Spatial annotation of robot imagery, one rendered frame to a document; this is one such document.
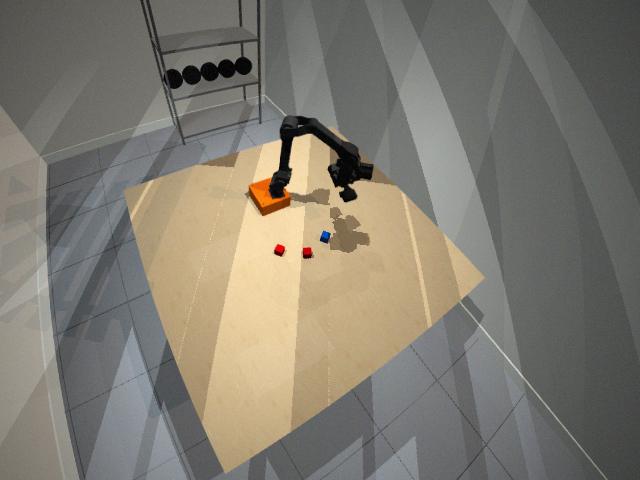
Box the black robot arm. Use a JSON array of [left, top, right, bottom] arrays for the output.
[[268, 115, 374, 199]]

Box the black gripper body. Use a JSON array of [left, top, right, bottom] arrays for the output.
[[328, 163, 358, 202]]

